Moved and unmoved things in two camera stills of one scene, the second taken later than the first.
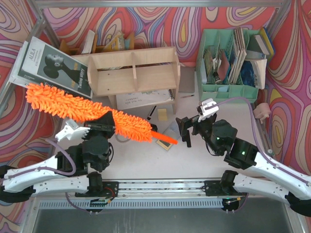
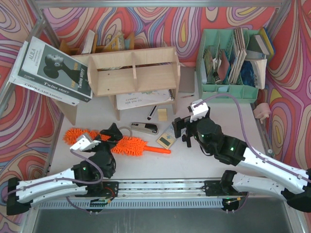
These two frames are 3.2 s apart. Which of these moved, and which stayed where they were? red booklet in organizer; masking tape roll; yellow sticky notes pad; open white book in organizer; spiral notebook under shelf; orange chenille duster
Moved: orange chenille duster; masking tape roll
Stayed: spiral notebook under shelf; open white book in organizer; yellow sticky notes pad; red booklet in organizer
